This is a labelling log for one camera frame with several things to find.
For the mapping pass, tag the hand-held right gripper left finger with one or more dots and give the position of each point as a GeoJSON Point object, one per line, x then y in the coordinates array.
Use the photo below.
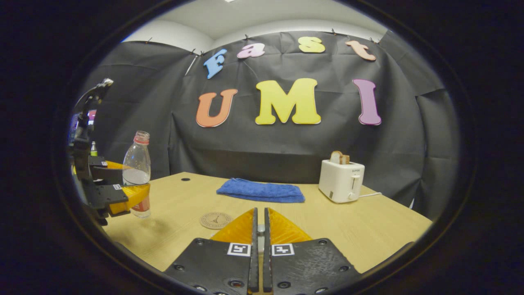
{"type": "Point", "coordinates": [254, 262]}

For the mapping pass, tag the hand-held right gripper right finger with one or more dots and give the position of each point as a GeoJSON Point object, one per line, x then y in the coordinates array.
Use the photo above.
{"type": "Point", "coordinates": [267, 262]}

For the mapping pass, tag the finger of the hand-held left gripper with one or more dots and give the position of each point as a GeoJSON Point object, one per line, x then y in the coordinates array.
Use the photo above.
{"type": "Point", "coordinates": [104, 196]}
{"type": "Point", "coordinates": [106, 175]}

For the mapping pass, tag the clear plastic water bottle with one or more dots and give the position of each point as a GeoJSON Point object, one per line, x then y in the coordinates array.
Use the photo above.
{"type": "Point", "coordinates": [137, 164]}

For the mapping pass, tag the round wooden coaster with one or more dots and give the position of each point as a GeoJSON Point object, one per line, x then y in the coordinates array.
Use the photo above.
{"type": "Point", "coordinates": [215, 220]}

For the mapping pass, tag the green bottle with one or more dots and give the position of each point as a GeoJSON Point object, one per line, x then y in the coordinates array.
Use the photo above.
{"type": "Point", "coordinates": [93, 149]}

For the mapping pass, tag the blue folded towel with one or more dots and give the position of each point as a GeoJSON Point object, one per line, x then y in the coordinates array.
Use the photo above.
{"type": "Point", "coordinates": [262, 190]}

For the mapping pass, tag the white toaster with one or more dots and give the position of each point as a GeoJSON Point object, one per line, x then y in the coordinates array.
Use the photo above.
{"type": "Point", "coordinates": [339, 182]}

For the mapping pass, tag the toast bread slice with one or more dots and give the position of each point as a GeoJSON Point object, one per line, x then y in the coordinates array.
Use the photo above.
{"type": "Point", "coordinates": [346, 159]}
{"type": "Point", "coordinates": [335, 157]}

